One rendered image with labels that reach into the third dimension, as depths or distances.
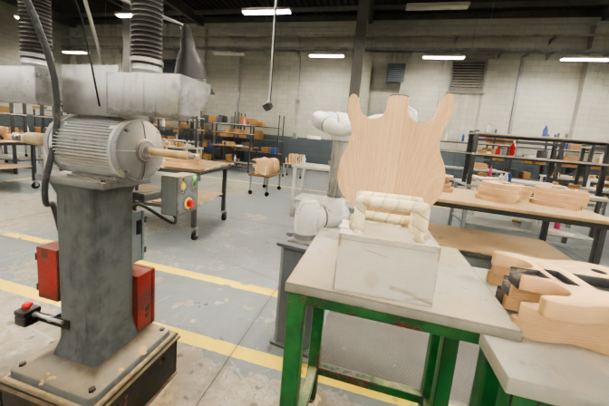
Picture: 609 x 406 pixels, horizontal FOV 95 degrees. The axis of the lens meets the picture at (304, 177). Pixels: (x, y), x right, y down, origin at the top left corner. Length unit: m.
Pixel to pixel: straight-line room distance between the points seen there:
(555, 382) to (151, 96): 1.29
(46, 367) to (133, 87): 1.26
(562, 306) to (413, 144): 0.54
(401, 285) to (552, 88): 12.87
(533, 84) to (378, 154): 12.43
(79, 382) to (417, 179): 1.55
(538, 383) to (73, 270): 1.59
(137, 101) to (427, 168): 1.00
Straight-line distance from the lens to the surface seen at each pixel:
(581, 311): 0.94
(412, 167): 0.99
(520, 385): 0.85
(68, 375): 1.74
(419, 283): 0.87
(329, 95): 12.29
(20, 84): 1.60
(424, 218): 0.82
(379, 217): 0.97
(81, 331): 1.70
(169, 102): 1.05
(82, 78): 1.45
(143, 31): 1.21
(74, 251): 1.56
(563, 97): 13.64
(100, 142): 1.33
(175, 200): 1.51
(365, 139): 0.97
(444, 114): 1.00
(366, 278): 0.85
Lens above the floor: 1.36
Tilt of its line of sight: 8 degrees down
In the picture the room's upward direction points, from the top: 5 degrees clockwise
